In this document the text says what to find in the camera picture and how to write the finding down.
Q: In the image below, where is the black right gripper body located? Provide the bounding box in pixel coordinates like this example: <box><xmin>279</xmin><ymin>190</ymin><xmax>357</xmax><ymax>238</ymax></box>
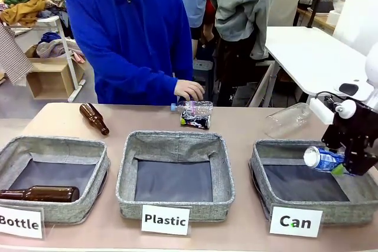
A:
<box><xmin>321</xmin><ymin>94</ymin><xmax>378</xmax><ymax>158</ymax></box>

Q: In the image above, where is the blue and white drink can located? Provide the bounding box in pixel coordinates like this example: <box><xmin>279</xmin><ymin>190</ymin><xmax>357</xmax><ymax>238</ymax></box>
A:
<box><xmin>304</xmin><ymin>146</ymin><xmax>355</xmax><ymax>176</ymax></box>

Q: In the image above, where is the clear plastic bottle blue cap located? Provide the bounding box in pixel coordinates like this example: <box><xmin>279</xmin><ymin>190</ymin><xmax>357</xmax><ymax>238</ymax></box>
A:
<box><xmin>171</xmin><ymin>100</ymin><xmax>214</xmax><ymax>116</ymax></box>

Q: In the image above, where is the left forearm in blue sleeve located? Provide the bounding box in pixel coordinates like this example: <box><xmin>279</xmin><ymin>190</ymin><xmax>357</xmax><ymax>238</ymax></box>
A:
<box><xmin>118</xmin><ymin>66</ymin><xmax>181</xmax><ymax>106</ymax></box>

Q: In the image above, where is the grey fabric basket can label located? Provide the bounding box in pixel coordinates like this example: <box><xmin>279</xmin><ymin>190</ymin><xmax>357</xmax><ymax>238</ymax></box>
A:
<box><xmin>249</xmin><ymin>139</ymin><xmax>378</xmax><ymax>225</ymax></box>

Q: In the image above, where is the white sign reading Can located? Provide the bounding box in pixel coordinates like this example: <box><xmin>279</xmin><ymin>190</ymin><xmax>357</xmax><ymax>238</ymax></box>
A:
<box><xmin>268</xmin><ymin>205</ymin><xmax>324</xmax><ymax>238</ymax></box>

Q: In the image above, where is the black crushed drink can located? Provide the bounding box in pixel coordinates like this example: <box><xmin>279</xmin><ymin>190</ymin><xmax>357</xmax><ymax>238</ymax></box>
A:
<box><xmin>180</xmin><ymin>110</ymin><xmax>212</xmax><ymax>130</ymax></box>

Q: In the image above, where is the grey fabric basket plastic label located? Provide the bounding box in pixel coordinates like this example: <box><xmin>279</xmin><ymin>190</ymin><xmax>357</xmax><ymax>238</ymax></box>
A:
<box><xmin>115</xmin><ymin>130</ymin><xmax>236</xmax><ymax>222</ymax></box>

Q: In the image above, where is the grey fabric basket bottle label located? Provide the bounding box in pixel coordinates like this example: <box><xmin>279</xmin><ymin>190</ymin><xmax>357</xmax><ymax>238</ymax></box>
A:
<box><xmin>0</xmin><ymin>135</ymin><xmax>111</xmax><ymax>225</ymax></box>

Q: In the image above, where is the person's left hand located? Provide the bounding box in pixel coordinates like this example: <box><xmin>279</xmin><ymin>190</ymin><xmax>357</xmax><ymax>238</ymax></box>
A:
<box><xmin>174</xmin><ymin>79</ymin><xmax>206</xmax><ymax>106</ymax></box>

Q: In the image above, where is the clear plastic jar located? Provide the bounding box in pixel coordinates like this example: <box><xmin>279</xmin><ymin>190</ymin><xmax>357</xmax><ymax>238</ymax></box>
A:
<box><xmin>264</xmin><ymin>102</ymin><xmax>314</xmax><ymax>139</ymax></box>

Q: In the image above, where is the white folding table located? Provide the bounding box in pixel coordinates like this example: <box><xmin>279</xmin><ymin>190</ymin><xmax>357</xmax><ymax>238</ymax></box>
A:
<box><xmin>247</xmin><ymin>25</ymin><xmax>370</xmax><ymax>108</ymax></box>

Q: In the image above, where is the white paper roll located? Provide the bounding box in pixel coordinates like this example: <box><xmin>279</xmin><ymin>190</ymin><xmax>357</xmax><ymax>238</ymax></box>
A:
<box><xmin>327</xmin><ymin>0</ymin><xmax>347</xmax><ymax>27</ymax></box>

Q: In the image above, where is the grey plastic stool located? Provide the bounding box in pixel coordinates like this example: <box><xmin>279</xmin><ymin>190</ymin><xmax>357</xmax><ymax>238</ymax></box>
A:
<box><xmin>193</xmin><ymin>58</ymin><xmax>214</xmax><ymax>94</ymax></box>

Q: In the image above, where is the person in grey jacket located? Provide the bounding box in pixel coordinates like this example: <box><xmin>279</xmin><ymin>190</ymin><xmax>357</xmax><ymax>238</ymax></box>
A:
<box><xmin>203</xmin><ymin>0</ymin><xmax>278</xmax><ymax>107</ymax></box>

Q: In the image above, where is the white sign reading Plastic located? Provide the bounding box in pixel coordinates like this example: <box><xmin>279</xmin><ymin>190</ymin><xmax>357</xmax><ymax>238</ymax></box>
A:
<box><xmin>141</xmin><ymin>204</ymin><xmax>191</xmax><ymax>237</ymax></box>

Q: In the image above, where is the person in blue hoodie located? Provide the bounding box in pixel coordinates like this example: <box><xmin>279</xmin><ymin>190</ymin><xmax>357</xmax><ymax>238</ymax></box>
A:
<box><xmin>65</xmin><ymin>0</ymin><xmax>194</xmax><ymax>106</ymax></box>

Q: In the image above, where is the brown glass beer bottle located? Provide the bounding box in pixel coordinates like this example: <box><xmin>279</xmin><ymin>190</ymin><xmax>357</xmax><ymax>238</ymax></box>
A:
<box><xmin>79</xmin><ymin>102</ymin><xmax>110</xmax><ymax>136</ymax></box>
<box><xmin>0</xmin><ymin>185</ymin><xmax>81</xmax><ymax>204</ymax></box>

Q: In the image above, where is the white metal rack table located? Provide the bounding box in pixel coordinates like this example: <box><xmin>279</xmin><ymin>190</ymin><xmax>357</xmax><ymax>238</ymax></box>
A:
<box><xmin>5</xmin><ymin>15</ymin><xmax>87</xmax><ymax>103</ymax></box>

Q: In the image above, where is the wooden open box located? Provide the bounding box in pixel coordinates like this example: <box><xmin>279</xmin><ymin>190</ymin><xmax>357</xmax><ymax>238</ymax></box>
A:
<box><xmin>25</xmin><ymin>56</ymin><xmax>86</xmax><ymax>100</ymax></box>

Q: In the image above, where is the heap of clothes blue grey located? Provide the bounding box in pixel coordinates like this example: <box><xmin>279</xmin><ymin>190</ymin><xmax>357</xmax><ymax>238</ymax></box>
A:
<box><xmin>34</xmin><ymin>31</ymin><xmax>87</xmax><ymax>64</ymax></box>

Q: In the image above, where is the white sign reading Bottle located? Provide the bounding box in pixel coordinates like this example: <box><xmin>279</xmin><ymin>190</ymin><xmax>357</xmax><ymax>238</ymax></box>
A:
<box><xmin>0</xmin><ymin>205</ymin><xmax>45</xmax><ymax>240</ymax></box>

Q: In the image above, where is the brown checked cloth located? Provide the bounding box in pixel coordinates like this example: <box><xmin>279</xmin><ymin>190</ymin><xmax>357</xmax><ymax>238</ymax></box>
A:
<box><xmin>0</xmin><ymin>22</ymin><xmax>34</xmax><ymax>87</ymax></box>

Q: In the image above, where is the pile of colourful clothes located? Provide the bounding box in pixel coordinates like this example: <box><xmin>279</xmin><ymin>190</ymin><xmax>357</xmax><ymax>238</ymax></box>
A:
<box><xmin>0</xmin><ymin>0</ymin><xmax>70</xmax><ymax>28</ymax></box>

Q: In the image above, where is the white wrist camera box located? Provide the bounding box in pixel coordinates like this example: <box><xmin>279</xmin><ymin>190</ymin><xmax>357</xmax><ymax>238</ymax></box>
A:
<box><xmin>309</xmin><ymin>97</ymin><xmax>338</xmax><ymax>125</ymax></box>

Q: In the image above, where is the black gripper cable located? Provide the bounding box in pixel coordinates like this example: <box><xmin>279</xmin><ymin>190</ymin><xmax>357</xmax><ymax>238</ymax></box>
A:
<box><xmin>314</xmin><ymin>90</ymin><xmax>341</xmax><ymax>101</ymax></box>

